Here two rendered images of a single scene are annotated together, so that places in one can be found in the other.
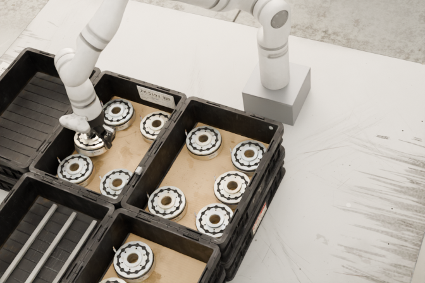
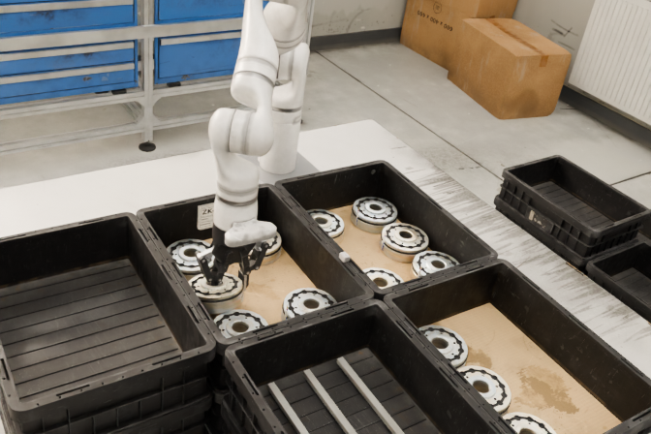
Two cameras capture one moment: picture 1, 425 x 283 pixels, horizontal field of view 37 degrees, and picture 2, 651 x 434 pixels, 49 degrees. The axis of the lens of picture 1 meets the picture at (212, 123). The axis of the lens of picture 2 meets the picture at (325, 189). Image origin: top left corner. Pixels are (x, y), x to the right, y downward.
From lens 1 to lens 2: 1.53 m
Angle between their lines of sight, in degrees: 55
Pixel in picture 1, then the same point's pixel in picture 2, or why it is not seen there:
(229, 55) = (170, 190)
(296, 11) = not seen: hidden behind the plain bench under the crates
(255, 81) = (264, 174)
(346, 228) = not seen: hidden behind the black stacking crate
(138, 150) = (264, 276)
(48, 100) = (58, 309)
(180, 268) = (470, 326)
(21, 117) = (46, 350)
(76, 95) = (254, 176)
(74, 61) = (266, 107)
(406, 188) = (452, 199)
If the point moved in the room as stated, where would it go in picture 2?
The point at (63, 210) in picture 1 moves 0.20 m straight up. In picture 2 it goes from (284, 384) to (297, 291)
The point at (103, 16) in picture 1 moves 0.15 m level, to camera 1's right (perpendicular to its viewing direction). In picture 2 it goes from (267, 38) to (305, 15)
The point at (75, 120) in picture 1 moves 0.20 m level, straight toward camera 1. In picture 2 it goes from (250, 227) to (369, 246)
